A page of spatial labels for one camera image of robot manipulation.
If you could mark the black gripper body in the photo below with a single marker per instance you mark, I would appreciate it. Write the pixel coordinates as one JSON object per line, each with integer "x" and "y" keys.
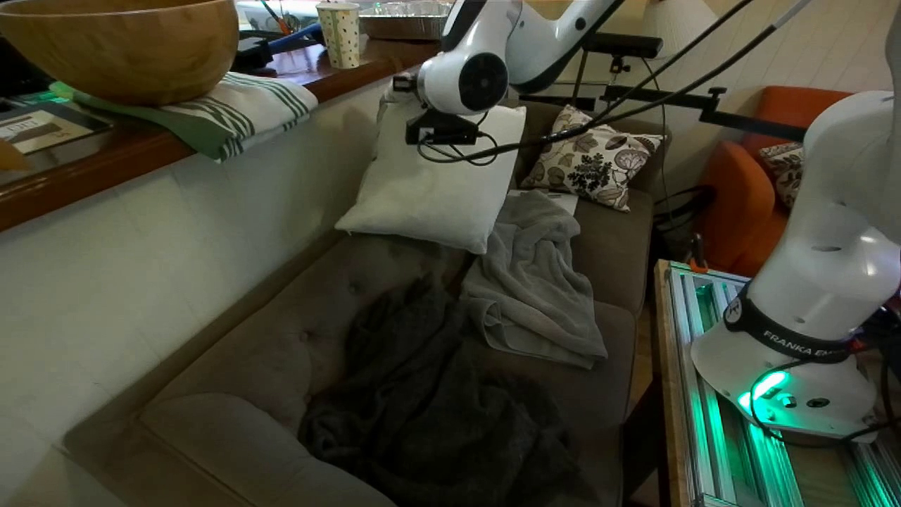
{"x": 441, "y": 128}

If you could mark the plain white pillow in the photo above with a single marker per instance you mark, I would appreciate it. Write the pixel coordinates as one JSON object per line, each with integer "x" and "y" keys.
{"x": 426, "y": 191}

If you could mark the floral patterned pillow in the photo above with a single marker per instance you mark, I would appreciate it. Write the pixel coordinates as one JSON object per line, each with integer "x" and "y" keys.
{"x": 595, "y": 158}

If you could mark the aluminium foil tray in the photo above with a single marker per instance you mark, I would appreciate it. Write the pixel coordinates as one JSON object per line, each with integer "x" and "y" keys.
{"x": 403, "y": 20}

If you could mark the dotted paper cup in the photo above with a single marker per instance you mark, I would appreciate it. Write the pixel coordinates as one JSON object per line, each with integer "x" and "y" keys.
{"x": 343, "y": 34}

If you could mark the light grey blanket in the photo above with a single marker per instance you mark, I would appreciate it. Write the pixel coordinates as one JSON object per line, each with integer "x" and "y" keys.
{"x": 540, "y": 283}

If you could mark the green striped white towel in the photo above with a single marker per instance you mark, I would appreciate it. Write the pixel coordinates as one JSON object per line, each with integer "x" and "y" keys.
{"x": 236, "y": 113}

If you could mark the black bag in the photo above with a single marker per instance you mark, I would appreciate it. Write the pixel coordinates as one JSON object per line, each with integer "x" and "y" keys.
{"x": 679, "y": 227}

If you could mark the grey tufted sofa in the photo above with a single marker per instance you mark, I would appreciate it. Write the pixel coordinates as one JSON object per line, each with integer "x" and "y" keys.
{"x": 282, "y": 338}

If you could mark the dark grey blanket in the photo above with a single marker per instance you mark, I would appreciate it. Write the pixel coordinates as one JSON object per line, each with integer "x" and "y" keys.
{"x": 423, "y": 411}

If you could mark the orange armchair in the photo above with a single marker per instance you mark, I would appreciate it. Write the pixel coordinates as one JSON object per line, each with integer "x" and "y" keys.
{"x": 741, "y": 207}

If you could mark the large wooden bowl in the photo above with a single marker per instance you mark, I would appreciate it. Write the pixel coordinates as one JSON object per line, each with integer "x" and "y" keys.
{"x": 122, "y": 45}

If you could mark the brown patterned cushion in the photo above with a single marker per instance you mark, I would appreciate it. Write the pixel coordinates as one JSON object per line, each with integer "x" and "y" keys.
{"x": 787, "y": 172}

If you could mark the dark wooden shelf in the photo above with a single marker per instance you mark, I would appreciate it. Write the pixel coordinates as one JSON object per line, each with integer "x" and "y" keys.
{"x": 93, "y": 170}

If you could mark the green round object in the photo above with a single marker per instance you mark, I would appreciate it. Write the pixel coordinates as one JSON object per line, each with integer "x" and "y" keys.
{"x": 57, "y": 93}

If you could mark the flat printed card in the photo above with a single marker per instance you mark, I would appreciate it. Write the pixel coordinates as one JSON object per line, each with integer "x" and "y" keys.
{"x": 39, "y": 131}

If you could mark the wooden framed robot table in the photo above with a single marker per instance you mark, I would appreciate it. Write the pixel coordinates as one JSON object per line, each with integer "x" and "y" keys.
{"x": 713, "y": 451}

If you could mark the black stand camera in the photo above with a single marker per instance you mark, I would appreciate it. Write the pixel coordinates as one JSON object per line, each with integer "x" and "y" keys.
{"x": 621, "y": 45}

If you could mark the black camera stand bar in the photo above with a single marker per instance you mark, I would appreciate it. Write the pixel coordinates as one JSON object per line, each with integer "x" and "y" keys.
{"x": 676, "y": 97}

